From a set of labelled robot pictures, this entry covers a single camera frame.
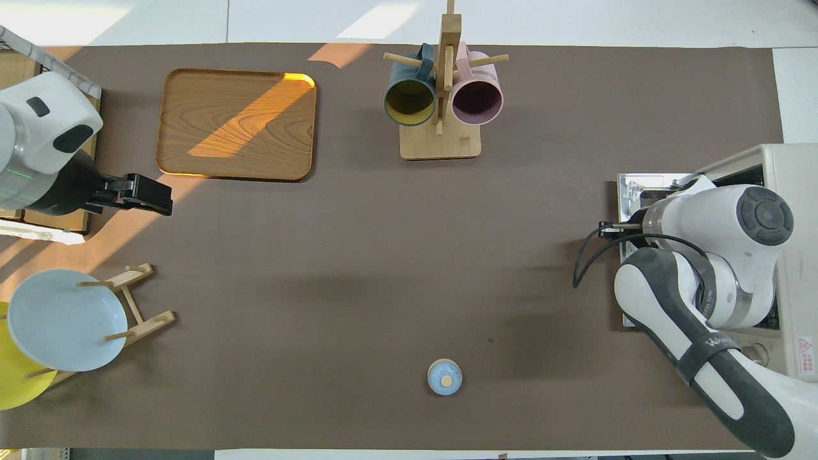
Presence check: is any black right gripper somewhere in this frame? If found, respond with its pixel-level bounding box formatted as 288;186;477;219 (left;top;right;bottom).
598;220;645;241

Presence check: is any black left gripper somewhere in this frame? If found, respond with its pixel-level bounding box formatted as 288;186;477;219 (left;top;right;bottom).
85;173;174;217

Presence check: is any white toaster oven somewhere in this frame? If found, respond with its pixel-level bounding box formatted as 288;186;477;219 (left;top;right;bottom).
695;144;818;384

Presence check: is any wooden serving tray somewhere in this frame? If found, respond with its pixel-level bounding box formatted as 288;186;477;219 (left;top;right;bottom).
156;68;318;183

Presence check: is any wooden plate rack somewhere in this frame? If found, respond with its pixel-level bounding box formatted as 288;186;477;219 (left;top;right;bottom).
26;263;177;388

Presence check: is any light blue plate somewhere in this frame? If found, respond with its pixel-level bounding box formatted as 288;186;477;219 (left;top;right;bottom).
6;269;128;372

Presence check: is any wooden shelf with mesh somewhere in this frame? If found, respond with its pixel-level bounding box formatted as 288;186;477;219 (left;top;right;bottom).
0;26;103;245

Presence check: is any pink mug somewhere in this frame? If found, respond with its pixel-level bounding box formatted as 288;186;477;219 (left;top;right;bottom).
451;42;505;126

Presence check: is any wooden mug tree stand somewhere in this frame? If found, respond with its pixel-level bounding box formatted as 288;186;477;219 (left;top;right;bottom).
383;0;510;160

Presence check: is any yellow plate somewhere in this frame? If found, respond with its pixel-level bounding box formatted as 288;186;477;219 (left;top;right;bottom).
0;302;58;411

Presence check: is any small blue jar wooden knob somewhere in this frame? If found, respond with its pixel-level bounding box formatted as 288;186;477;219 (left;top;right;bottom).
427;358;463;397

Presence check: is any brown table mat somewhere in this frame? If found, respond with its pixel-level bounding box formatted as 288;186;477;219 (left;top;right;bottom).
0;43;816;451

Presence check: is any dark teal mug yellow inside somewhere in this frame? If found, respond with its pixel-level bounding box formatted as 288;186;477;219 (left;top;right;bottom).
383;43;438;127

